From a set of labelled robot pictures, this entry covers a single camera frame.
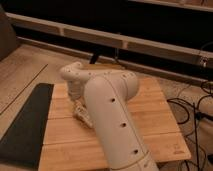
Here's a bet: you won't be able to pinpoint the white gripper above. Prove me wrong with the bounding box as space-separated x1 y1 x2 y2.
67 81 84 117

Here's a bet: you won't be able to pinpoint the white bottle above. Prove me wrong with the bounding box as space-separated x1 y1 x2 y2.
76 107 93 128

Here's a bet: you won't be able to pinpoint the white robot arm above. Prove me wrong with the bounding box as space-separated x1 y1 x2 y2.
60 62 159 171

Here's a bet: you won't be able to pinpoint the wooden cutting board table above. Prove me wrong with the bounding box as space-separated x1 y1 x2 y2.
38 66 191 171

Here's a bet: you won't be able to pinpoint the black mat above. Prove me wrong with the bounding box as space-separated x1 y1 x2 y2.
0 83 53 169

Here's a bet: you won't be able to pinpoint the black cables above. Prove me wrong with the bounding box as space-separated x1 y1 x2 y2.
166 79 213 171

